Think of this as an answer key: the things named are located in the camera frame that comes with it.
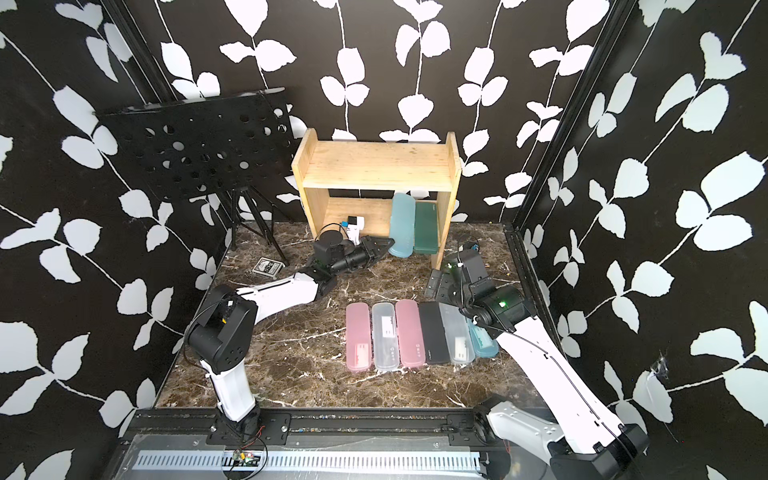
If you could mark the teal pencil case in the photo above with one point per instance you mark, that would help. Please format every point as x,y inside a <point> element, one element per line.
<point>402,220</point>

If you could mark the small pink pencil case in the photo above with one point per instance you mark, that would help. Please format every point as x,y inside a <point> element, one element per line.
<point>358,337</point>

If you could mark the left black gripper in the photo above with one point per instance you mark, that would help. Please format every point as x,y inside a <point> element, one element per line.
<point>366,246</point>

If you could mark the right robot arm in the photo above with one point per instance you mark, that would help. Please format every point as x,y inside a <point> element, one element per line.
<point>584,439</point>

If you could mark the small circuit board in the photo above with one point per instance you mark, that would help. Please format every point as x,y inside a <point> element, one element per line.
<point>245,460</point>

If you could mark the dark grey pencil case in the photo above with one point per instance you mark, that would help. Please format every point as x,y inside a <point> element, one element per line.
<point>433,332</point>

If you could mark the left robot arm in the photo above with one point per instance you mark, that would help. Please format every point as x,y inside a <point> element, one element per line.
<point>220,333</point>

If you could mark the clear frosted pencil case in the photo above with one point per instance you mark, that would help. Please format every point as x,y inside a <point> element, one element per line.
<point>385,340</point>

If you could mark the wooden two-tier shelf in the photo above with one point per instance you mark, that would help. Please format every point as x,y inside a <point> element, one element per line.
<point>320,166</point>

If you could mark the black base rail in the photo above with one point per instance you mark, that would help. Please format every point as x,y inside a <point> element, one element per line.
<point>276,426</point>

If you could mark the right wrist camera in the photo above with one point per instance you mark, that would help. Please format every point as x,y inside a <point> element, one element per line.
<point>466,265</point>

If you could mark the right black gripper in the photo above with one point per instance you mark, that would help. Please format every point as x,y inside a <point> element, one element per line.
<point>447,282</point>

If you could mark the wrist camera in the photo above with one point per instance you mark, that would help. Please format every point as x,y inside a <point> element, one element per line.
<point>466,265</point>
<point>353,226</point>

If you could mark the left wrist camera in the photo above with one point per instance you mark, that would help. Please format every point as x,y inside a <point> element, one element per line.
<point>353,226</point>

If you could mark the dark green pencil case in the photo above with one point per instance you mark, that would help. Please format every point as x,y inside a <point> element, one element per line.
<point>426,229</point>

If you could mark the white slotted vent strip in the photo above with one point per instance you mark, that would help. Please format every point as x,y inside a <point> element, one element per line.
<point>320,461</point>

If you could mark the frosted white pencil case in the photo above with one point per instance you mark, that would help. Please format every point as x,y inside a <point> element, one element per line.
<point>457,335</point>

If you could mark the black perforated music stand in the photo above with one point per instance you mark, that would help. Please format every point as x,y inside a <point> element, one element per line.
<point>238,147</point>

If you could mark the playing card box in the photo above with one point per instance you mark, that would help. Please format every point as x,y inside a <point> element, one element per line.
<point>268,267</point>

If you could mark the light blue pencil case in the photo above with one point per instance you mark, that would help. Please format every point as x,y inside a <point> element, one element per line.
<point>483,344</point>

